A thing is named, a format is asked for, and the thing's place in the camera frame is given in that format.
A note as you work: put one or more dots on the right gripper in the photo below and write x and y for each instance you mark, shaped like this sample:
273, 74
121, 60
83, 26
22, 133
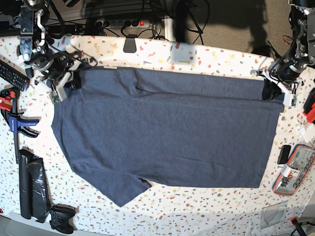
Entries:
62, 72

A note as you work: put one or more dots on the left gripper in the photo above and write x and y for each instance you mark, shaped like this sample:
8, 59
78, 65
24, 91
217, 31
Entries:
275, 86

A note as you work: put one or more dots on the blue T-shirt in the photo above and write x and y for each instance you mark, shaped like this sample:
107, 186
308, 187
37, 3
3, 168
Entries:
125, 128

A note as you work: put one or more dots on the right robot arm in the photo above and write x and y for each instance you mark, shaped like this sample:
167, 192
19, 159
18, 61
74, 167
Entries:
40, 25

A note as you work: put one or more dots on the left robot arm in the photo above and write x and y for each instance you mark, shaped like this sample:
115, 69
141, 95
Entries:
281, 78

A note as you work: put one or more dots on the red black clamp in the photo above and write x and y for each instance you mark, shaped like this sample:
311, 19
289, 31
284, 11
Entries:
309, 107

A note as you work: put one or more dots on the black TV remote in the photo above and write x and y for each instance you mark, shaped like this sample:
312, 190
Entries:
14, 77

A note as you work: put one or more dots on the white plastic part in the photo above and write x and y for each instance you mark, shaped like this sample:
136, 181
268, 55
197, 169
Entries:
306, 131

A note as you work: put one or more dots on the blue black bar clamp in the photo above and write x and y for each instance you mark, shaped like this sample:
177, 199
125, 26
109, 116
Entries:
9, 110

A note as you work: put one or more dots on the small black box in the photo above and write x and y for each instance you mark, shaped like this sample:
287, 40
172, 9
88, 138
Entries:
284, 154

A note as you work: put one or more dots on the orange blue tool case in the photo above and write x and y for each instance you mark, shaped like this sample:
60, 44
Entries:
294, 171

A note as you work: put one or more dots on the terrazzo pattern table cloth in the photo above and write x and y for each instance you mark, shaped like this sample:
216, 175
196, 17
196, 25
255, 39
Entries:
162, 210

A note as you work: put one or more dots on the black plastic bag roll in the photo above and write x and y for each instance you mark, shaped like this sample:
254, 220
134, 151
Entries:
34, 197

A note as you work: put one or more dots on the clear plastic sheet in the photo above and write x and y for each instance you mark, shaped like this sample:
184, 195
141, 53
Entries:
272, 215

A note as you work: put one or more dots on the black game controller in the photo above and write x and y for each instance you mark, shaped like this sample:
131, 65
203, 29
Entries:
60, 217

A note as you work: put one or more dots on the white power strip red switch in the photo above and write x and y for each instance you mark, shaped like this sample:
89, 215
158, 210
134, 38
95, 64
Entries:
116, 24

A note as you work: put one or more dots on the black table clamp bracket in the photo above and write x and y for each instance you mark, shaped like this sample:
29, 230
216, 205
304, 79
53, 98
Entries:
130, 45

